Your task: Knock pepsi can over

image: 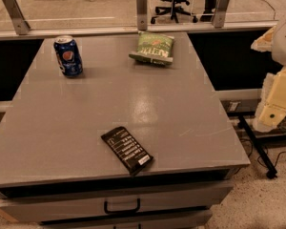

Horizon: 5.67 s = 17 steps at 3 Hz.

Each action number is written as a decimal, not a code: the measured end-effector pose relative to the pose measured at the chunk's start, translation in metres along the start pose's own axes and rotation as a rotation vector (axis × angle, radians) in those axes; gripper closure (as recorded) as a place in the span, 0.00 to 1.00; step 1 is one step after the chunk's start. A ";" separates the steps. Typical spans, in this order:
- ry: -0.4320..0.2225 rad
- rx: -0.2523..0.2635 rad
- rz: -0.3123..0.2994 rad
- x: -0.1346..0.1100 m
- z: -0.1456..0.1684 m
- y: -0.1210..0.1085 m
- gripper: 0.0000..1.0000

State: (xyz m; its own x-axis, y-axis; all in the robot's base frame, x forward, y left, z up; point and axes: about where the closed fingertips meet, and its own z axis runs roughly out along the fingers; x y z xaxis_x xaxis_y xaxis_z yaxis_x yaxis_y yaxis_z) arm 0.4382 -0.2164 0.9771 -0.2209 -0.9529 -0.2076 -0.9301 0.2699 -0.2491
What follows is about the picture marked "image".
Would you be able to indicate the black drawer handle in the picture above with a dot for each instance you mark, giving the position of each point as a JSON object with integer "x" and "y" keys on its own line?
{"x": 122, "y": 207}

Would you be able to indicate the metal bracket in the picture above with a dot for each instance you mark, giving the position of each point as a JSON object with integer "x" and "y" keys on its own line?
{"x": 21, "y": 26}
{"x": 219, "y": 16}
{"x": 142, "y": 17}

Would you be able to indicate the lower grey drawer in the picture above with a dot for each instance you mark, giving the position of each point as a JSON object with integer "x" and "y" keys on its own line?
{"x": 166, "y": 220}

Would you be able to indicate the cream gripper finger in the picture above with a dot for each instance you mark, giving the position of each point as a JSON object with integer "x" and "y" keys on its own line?
{"x": 271, "y": 109}
{"x": 264, "y": 42}

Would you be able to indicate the left metal bracket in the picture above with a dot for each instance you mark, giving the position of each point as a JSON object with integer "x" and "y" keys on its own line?
{"x": 21, "y": 26}

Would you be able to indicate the blue pepsi can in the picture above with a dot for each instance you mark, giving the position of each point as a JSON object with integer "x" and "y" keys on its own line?
{"x": 68, "y": 56}

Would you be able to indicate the green chip bag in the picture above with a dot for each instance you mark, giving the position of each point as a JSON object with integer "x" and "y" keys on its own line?
{"x": 154, "y": 48}

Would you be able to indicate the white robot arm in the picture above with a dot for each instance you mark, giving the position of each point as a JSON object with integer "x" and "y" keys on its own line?
{"x": 278, "y": 51}

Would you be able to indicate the middle metal bracket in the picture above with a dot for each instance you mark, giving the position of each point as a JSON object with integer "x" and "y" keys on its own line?
{"x": 142, "y": 17}

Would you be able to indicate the black snack bar wrapper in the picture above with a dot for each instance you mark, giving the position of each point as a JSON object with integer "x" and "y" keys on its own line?
{"x": 128, "y": 150}

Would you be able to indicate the grey metal rail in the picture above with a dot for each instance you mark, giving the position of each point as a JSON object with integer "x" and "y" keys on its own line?
{"x": 190, "y": 28}

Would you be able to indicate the black stand leg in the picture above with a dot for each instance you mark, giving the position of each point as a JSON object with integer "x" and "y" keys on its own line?
{"x": 271, "y": 174}

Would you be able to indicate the grey drawer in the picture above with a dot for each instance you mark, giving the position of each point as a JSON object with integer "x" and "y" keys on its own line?
{"x": 166, "y": 220}
{"x": 90, "y": 204}

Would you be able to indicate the upper grey drawer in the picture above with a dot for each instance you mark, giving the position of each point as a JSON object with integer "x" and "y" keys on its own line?
{"x": 90, "y": 204}

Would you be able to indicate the right metal bracket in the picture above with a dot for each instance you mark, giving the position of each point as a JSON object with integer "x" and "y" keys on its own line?
{"x": 219, "y": 16}

